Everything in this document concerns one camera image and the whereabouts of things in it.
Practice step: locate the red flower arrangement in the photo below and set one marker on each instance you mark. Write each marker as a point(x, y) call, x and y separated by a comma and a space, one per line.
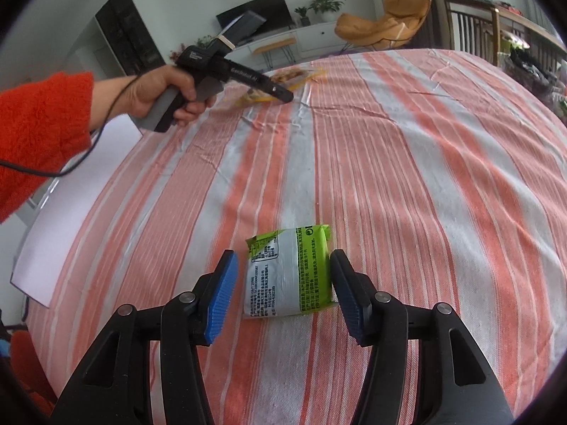
point(175, 55)

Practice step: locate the large white cardboard box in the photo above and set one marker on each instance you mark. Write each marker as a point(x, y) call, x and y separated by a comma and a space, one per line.
point(66, 230)

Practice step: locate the yellow edged pastry packet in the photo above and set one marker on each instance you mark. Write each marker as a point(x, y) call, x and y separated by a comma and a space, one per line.
point(292, 75)

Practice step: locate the leafy plant in vase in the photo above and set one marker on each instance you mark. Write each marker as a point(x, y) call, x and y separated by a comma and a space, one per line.
point(203, 42)

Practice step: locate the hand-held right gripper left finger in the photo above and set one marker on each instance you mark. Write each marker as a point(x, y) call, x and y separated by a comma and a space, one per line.
point(221, 294)

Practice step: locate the white television cabinet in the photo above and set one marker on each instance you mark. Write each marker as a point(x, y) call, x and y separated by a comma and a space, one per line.
point(319, 35)

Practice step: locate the large potted green plant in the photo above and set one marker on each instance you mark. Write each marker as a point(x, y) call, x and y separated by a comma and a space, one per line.
point(325, 3)

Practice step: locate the small wooden bench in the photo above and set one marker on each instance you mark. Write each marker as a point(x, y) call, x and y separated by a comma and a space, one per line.
point(274, 44)

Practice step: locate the red chair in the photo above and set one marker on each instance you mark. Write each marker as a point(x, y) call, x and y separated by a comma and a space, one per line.
point(26, 363)

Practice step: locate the tall dark display cabinet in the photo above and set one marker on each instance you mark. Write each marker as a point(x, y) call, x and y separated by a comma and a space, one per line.
point(128, 31)

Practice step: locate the green white snack packet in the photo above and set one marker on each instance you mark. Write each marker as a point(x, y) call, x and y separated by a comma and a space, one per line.
point(288, 274)

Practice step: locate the person's left forearm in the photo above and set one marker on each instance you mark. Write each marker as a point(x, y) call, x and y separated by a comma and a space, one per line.
point(40, 133)

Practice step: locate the black flat television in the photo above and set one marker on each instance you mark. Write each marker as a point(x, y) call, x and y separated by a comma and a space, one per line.
point(274, 9)

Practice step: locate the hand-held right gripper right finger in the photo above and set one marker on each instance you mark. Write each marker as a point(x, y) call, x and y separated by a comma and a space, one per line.
point(350, 301)

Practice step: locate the person's left hand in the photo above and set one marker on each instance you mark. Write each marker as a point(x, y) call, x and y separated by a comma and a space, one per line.
point(150, 88)

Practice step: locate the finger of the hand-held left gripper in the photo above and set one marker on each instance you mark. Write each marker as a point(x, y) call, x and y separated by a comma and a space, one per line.
point(279, 93)

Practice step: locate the orange lounge chair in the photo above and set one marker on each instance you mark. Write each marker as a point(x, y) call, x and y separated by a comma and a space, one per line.
point(381, 26)

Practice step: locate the small potted green plant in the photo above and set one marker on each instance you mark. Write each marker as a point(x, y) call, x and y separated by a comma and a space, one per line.
point(302, 14)

